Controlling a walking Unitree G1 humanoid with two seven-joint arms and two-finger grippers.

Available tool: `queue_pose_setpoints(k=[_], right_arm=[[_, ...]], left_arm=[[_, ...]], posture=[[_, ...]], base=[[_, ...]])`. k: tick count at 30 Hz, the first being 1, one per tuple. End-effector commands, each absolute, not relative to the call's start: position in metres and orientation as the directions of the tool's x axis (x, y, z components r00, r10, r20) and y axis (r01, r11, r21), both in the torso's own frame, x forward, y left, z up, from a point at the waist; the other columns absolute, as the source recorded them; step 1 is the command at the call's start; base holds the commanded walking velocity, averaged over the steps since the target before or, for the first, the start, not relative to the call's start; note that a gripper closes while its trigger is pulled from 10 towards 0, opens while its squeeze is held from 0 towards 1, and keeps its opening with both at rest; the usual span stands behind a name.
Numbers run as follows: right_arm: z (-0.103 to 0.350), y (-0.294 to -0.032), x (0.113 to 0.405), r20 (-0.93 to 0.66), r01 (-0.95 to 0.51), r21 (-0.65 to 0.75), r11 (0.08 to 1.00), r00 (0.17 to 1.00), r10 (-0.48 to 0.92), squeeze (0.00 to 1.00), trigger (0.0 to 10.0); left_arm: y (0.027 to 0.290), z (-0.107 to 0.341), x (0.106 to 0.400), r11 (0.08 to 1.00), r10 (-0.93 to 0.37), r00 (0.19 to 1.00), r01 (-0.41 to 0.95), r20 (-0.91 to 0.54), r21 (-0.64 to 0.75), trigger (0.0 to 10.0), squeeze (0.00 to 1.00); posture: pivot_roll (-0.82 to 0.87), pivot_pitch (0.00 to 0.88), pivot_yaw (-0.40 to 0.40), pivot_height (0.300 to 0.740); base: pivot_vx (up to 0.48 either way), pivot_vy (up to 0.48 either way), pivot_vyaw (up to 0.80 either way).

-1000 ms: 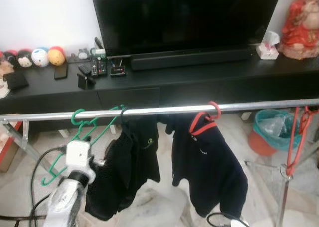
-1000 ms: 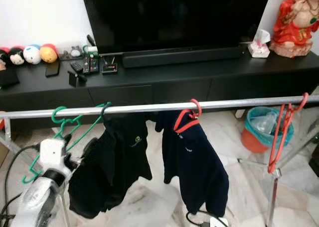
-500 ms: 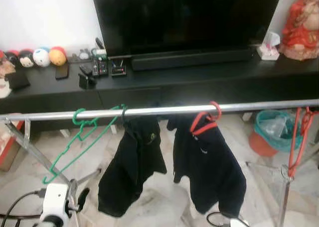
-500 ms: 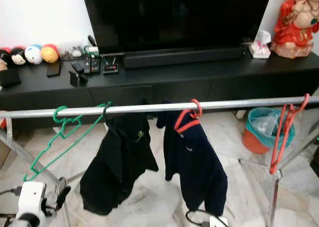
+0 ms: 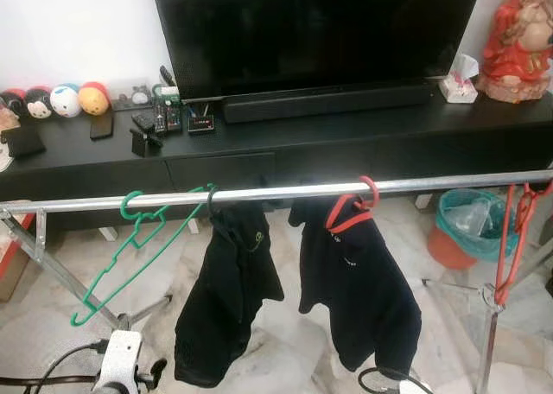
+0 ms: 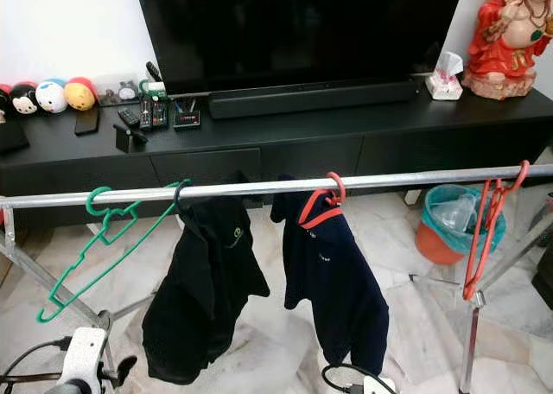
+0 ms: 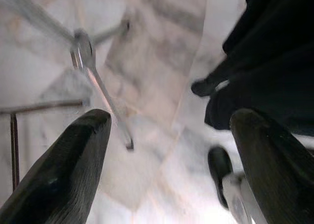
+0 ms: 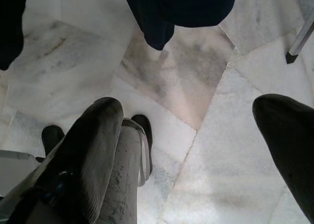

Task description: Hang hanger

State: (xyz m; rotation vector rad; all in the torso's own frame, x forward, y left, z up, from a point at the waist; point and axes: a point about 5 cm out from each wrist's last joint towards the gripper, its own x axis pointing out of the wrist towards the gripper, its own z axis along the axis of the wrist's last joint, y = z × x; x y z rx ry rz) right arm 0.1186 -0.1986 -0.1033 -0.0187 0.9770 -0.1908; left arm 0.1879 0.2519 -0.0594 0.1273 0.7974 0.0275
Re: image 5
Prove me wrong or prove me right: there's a black television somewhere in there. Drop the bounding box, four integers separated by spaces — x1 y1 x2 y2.
149 0 485 101

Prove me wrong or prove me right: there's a green plastic hanger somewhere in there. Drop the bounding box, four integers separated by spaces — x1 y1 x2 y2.
71 185 215 327

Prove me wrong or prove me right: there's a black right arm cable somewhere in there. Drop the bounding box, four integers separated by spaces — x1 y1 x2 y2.
357 366 433 394

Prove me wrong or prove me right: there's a flat black case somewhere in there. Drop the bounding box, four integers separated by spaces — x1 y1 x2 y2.
4 126 46 159

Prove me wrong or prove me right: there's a yellow round plush toy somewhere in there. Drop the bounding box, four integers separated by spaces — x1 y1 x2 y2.
78 81 111 117

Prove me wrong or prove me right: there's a small grey figurine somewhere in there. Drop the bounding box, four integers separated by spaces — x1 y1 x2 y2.
130 85 152 105

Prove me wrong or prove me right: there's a black soundbar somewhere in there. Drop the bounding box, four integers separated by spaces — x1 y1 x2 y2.
223 81 433 123

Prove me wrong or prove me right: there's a black garment with green logo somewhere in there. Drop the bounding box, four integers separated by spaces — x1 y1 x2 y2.
173 202 286 389

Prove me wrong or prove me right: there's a black stand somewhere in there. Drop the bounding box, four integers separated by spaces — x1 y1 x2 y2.
130 126 163 159

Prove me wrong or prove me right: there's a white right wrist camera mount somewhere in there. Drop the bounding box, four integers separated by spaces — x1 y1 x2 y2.
397 378 433 394

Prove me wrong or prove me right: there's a black shirt small white print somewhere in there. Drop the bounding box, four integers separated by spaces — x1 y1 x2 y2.
289 195 423 378

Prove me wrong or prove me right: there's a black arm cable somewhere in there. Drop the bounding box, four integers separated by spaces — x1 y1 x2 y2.
0 340 109 394
357 366 433 394

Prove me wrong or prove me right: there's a black plastic hanger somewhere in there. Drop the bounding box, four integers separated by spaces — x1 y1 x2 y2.
206 182 227 222

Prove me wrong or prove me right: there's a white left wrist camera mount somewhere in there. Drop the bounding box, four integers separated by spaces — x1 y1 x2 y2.
93 329 143 394

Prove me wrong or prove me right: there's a white tissue box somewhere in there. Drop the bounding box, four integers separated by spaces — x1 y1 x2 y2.
439 54 480 104

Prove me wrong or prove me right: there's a black low tv console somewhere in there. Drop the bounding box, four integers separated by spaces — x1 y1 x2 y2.
0 83 553 235

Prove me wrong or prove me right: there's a red plastic hanger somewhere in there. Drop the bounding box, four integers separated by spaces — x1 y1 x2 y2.
494 181 552 307
326 175 381 235

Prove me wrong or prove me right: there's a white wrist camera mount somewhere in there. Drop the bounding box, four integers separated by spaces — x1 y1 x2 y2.
93 329 143 394
397 378 433 394

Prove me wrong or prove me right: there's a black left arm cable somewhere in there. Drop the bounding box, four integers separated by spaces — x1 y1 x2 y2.
0 340 109 394

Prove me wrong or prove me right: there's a silver metal clothes rack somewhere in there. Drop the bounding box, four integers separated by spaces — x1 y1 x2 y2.
0 171 553 394

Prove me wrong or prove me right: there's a black box device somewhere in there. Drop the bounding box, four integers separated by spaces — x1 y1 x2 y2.
188 105 217 136

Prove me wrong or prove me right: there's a red bin with teal bag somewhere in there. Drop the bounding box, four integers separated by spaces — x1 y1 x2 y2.
428 189 519 270

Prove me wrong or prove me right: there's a black phone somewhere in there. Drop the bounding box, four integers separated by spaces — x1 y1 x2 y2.
89 109 115 141

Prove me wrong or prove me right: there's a black round plush toy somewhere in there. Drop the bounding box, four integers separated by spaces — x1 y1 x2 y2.
0 89 27 120
23 86 54 120

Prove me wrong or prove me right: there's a white round plush toy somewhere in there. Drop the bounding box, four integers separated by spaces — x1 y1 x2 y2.
49 83 83 118

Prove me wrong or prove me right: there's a green mug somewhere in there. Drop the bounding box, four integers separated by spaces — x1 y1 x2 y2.
154 83 181 105

